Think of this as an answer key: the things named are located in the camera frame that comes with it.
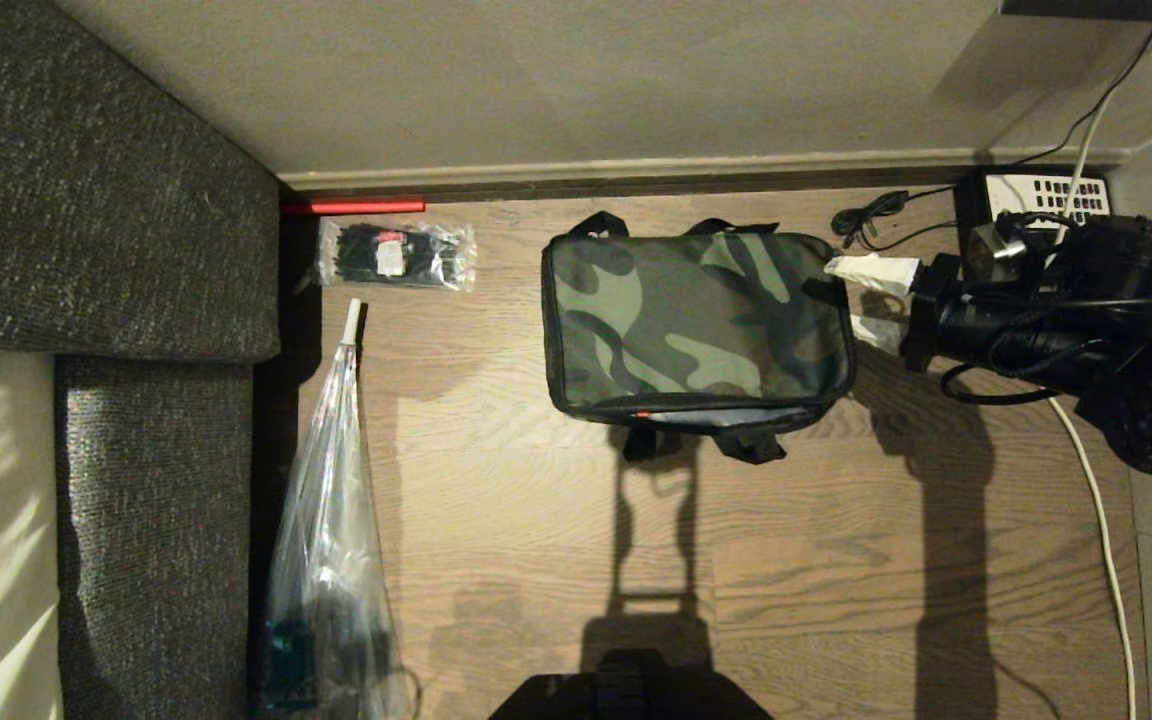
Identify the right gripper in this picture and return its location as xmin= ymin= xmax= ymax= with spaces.
xmin=823 ymin=251 xmax=1049 ymax=375

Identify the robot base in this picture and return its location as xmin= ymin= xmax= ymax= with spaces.
xmin=488 ymin=647 xmax=774 ymax=720

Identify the camouflage fabric bag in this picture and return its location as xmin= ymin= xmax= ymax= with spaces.
xmin=539 ymin=210 xmax=859 ymax=466

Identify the white power strip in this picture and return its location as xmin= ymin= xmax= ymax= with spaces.
xmin=955 ymin=168 xmax=1114 ymax=239

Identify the red stick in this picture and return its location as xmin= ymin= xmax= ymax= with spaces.
xmin=281 ymin=196 xmax=428 ymax=217

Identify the transparent folded umbrella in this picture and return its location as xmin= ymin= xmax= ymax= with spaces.
xmin=260 ymin=297 xmax=409 ymax=720

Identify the dark grey fabric sofa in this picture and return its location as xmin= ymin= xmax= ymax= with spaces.
xmin=0 ymin=0 xmax=284 ymax=720

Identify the thin black cord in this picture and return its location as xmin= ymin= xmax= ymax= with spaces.
xmin=830 ymin=0 xmax=1152 ymax=253

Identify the black cable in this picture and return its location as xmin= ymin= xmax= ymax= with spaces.
xmin=940 ymin=358 xmax=1062 ymax=407

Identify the white power cable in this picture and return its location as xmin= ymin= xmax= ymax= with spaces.
xmin=1048 ymin=0 xmax=1152 ymax=720

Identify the plastic bag of cable ties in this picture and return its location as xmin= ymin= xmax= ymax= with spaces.
xmin=313 ymin=217 xmax=479 ymax=295

